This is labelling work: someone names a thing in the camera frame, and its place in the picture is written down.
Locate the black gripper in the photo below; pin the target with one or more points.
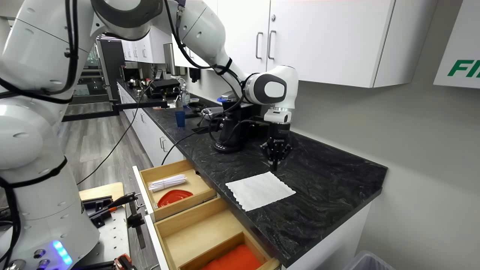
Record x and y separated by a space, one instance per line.
276 148

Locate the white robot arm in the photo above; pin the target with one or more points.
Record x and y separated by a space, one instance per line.
43 49

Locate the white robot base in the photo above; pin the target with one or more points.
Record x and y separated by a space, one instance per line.
51 232

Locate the right open wooden drawer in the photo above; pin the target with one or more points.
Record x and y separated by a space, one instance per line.
195 238

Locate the open wooden drawer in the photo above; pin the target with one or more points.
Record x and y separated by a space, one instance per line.
195 238
195 184

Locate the orange cloth in drawer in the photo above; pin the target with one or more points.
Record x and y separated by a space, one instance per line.
235 259

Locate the left open wooden drawer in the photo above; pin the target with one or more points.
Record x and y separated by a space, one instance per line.
195 184

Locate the white paper napkin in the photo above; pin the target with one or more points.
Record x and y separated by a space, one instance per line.
258 191

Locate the black coffee maker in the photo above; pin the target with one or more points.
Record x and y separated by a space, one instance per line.
235 125

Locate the white rolled towel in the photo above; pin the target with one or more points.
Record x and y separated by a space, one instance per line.
166 182

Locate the blue cup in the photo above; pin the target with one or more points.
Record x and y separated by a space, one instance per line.
180 119

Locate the red collapsible bowl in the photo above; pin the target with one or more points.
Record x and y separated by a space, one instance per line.
172 197

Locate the white upper cabinets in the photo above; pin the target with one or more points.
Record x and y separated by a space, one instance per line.
367 44

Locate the white sign green letters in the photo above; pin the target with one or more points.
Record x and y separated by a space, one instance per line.
460 61

